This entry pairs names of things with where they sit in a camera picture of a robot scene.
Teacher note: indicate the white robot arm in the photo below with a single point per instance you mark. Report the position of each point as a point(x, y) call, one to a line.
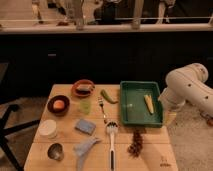
point(186, 84)

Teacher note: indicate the orange bowl with sponge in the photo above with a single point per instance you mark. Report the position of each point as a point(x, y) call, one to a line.
point(80, 93)

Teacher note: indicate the blue sponge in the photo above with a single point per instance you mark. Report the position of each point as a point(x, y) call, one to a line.
point(85, 126)

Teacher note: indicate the metal cup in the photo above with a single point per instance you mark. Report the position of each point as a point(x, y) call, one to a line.
point(55, 152)

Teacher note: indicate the small green cup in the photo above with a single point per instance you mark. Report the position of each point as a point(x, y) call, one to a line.
point(85, 106)

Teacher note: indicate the white round container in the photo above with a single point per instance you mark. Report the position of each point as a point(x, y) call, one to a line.
point(48, 129)

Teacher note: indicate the green plastic tray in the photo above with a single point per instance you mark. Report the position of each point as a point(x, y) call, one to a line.
point(133, 108)

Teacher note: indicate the dark sponge in bowl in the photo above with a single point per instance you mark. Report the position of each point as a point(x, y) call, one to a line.
point(84, 87)

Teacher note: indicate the orange fruit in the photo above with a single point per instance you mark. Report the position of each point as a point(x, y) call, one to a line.
point(58, 105)

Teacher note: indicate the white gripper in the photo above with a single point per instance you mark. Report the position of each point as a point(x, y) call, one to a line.
point(171, 103)

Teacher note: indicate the grey blue cloth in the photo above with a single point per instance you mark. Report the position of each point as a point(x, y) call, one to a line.
point(82, 149)

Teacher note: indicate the dark red bowl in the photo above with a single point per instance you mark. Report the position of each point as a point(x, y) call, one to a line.
point(58, 112)

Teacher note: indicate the silver fork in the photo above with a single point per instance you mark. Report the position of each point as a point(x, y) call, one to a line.
point(101, 104)

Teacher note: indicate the black office chair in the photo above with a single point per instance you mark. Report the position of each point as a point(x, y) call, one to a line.
point(4, 132)

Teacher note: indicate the brown dried grape bunch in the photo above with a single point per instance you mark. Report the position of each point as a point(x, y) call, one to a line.
point(137, 144)

